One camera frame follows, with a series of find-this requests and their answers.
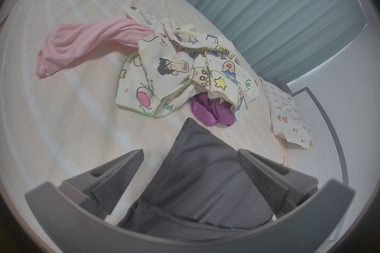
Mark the grey bedside table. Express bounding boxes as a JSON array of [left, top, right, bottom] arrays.
[[269, 76, 288, 88]]

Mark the white printed pillow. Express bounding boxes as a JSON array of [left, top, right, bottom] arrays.
[[266, 81, 312, 150]]

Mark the blue-green curtain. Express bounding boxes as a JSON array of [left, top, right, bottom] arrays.
[[129, 0, 367, 85]]

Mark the pink garment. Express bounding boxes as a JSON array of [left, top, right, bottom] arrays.
[[36, 15, 155, 78]]

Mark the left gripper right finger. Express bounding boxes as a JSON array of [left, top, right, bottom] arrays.
[[237, 148, 319, 216]]

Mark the white printed pyjama top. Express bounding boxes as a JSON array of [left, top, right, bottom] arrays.
[[115, 6, 260, 118]]

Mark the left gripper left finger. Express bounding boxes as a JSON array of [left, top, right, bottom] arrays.
[[61, 149, 145, 220]]

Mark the purple garment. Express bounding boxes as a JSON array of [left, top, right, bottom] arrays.
[[189, 93, 236, 128]]

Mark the black T-shirt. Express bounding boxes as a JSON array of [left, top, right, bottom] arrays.
[[117, 117, 291, 231]]

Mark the bed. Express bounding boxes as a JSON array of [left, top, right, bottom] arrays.
[[0, 0, 350, 234]]

